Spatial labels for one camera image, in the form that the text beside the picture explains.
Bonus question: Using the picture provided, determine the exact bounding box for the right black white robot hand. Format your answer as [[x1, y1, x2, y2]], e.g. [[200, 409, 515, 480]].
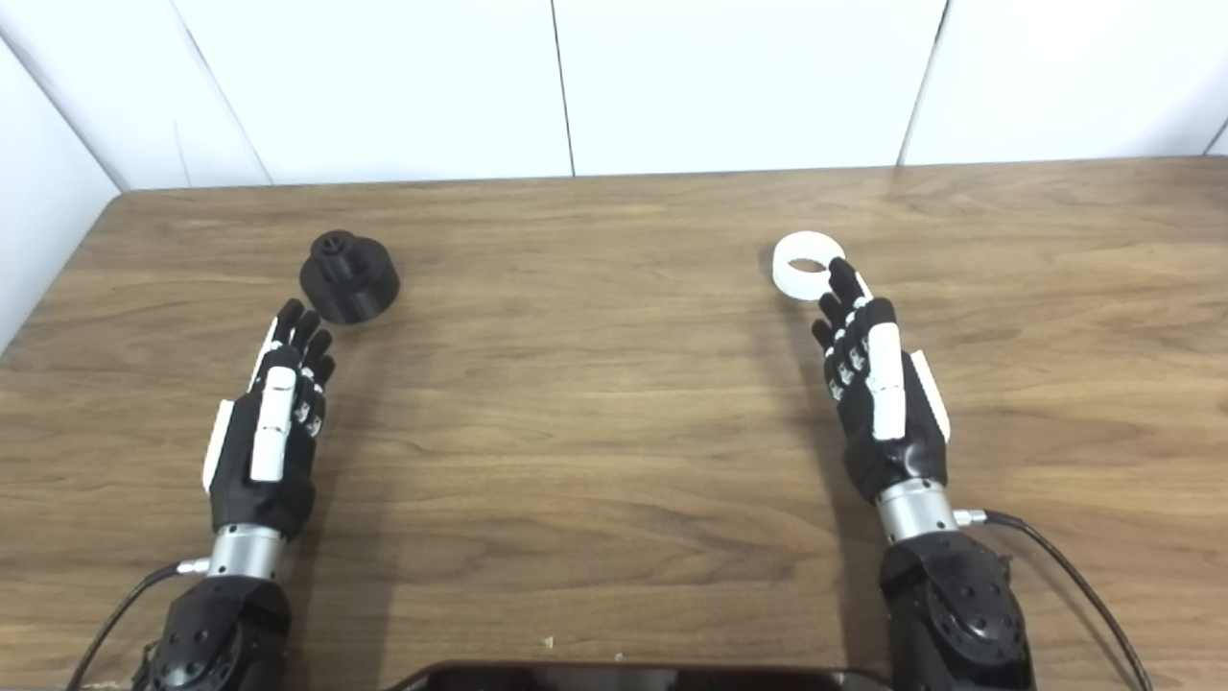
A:
[[812, 257, 953, 505]]

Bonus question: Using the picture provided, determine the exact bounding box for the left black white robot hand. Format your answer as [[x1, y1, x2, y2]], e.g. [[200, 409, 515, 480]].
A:
[[201, 298, 337, 538]]

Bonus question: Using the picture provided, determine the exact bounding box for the white toothed ring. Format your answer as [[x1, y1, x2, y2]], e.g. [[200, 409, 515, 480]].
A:
[[772, 231, 847, 300]]

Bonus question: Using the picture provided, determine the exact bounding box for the round black stepped part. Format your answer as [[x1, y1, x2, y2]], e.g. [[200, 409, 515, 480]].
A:
[[299, 231, 400, 324]]

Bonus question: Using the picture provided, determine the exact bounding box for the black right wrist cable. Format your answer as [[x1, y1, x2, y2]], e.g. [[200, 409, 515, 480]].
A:
[[955, 509, 1152, 691]]

